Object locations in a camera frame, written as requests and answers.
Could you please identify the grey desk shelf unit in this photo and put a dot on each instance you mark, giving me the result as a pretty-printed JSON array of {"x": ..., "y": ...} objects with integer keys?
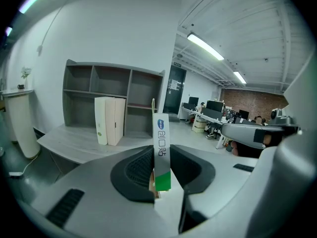
[{"x": 141, "y": 93}]

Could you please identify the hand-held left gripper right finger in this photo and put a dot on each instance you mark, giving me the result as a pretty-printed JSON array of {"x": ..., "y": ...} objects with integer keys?
[{"x": 227, "y": 182}]

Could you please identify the white power strip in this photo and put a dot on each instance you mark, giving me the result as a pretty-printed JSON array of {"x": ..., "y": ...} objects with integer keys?
[{"x": 15, "y": 174}]

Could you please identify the white paper notice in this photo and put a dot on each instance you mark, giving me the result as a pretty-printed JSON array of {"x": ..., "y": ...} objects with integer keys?
[{"x": 174, "y": 85}]

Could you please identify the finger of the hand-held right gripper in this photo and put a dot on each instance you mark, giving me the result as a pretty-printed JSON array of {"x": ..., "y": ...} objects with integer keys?
[{"x": 240, "y": 133}]

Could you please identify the black computer monitor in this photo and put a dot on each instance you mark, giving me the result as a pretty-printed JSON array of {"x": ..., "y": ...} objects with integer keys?
[
  {"x": 244, "y": 114},
  {"x": 215, "y": 105},
  {"x": 193, "y": 101}
]

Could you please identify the white wall junction box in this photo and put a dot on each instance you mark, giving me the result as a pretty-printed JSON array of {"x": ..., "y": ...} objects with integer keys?
[{"x": 39, "y": 50}]

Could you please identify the beige file binder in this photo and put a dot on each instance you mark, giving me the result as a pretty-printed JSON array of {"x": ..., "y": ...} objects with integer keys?
[{"x": 116, "y": 120}]

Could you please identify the grey wooden desk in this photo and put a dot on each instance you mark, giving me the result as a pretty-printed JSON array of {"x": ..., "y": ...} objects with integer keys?
[{"x": 74, "y": 142}]

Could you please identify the white office desk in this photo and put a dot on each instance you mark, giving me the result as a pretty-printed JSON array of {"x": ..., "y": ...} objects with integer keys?
[{"x": 210, "y": 120}]

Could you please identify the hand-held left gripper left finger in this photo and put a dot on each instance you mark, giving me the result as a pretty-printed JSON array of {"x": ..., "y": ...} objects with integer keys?
[{"x": 99, "y": 187}]

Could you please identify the light storage crate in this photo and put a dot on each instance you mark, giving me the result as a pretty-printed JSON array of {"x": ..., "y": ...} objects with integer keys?
[{"x": 199, "y": 126}]

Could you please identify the black double door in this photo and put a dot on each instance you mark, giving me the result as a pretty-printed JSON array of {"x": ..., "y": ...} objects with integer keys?
[{"x": 174, "y": 95}]

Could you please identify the dark desk partition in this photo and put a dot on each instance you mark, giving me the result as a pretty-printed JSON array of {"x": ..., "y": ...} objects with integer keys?
[{"x": 210, "y": 113}]

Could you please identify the small plant in vase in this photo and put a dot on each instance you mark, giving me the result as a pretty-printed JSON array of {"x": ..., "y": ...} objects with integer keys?
[{"x": 25, "y": 72}]

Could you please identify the white and green packet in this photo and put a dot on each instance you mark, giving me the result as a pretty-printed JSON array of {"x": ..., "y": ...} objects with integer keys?
[{"x": 162, "y": 145}]

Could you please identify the grey wall conduit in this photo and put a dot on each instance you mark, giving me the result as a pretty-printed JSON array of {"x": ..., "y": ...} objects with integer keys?
[{"x": 49, "y": 25}]

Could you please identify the white file binder green dot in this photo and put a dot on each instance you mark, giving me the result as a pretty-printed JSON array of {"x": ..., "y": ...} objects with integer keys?
[{"x": 100, "y": 120}]

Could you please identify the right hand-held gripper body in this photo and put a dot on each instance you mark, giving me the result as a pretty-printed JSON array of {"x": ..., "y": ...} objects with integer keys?
[{"x": 284, "y": 124}]

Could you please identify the white curved counter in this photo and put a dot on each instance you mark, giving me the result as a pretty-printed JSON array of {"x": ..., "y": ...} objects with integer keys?
[{"x": 22, "y": 123}]

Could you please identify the person's right hand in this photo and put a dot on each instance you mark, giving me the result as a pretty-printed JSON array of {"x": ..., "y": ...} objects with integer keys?
[{"x": 234, "y": 149}]

